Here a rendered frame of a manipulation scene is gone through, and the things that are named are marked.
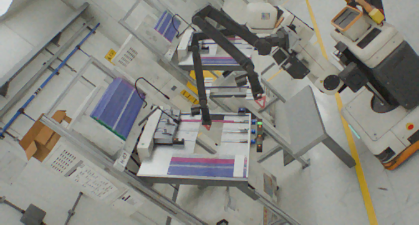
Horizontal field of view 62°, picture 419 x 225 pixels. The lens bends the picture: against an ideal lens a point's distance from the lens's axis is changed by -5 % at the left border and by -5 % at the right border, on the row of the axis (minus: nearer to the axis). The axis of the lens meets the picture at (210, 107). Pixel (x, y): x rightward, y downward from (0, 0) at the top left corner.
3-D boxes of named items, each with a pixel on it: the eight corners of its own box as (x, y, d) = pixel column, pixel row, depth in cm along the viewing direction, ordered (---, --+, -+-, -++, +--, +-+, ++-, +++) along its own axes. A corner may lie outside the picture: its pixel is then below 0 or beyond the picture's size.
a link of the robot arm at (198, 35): (187, 33, 227) (187, 30, 236) (191, 53, 232) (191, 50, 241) (257, 22, 226) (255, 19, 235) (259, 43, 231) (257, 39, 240)
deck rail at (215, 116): (250, 119, 281) (250, 113, 277) (250, 121, 279) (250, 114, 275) (161, 117, 290) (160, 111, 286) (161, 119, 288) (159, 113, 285)
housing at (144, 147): (166, 119, 288) (163, 105, 280) (151, 162, 249) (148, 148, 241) (156, 119, 289) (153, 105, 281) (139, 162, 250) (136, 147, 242)
